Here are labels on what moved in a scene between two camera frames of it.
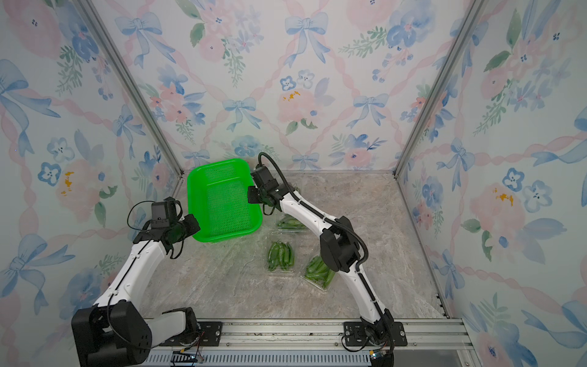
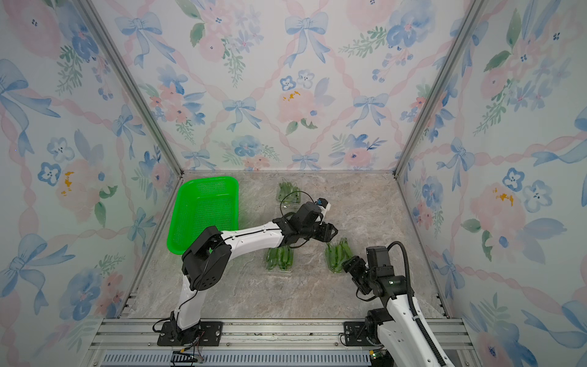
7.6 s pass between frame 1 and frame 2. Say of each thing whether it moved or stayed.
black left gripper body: moved
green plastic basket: moved
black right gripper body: moved
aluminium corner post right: stayed
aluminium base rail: stayed
